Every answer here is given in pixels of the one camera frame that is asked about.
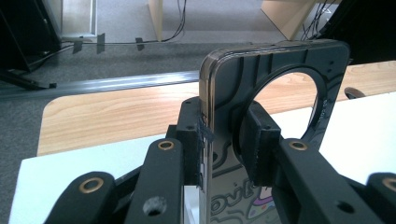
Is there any black stand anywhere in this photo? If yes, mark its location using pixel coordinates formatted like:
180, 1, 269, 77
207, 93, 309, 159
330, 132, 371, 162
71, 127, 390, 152
0, 0, 63, 91

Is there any aluminium rail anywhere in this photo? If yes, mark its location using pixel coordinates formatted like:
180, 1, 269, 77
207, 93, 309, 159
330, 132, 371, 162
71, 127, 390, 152
0, 70, 201, 101

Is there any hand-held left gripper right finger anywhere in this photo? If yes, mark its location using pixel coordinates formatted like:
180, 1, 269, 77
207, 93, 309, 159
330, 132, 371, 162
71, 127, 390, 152
239, 101, 283, 188

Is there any cartoon print phone case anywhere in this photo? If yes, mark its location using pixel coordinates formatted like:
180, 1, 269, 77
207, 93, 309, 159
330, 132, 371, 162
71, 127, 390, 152
198, 38, 352, 224

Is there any black cable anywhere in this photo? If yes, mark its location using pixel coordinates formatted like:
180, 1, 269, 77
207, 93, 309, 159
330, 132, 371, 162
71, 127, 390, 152
60, 0, 188, 46

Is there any wooden furniture leg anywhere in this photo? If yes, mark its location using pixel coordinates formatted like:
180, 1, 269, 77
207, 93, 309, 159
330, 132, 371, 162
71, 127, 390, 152
148, 0, 165, 42

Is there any white cabinet panel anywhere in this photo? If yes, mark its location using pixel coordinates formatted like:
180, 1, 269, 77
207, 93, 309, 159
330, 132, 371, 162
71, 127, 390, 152
60, 0, 98, 38

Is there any black panel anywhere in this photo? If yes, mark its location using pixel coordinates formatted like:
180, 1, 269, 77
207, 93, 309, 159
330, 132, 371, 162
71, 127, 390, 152
317, 0, 396, 65

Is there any wooden furniture panel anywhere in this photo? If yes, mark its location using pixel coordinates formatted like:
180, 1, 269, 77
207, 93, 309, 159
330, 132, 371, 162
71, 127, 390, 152
261, 0, 342, 41

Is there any wooden table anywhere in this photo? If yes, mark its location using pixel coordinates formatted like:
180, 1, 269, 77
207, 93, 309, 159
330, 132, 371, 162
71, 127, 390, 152
36, 60, 396, 157

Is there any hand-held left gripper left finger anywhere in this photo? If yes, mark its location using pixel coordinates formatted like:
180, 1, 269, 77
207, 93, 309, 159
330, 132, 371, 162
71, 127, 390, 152
166, 96, 215, 188

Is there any bundle of black cables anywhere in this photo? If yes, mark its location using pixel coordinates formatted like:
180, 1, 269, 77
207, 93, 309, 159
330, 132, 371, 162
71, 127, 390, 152
301, 0, 339, 41

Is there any black tape piece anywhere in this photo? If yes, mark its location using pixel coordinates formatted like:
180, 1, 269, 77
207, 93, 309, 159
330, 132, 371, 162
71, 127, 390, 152
72, 39, 84, 55
95, 33, 106, 55
134, 36, 146, 52

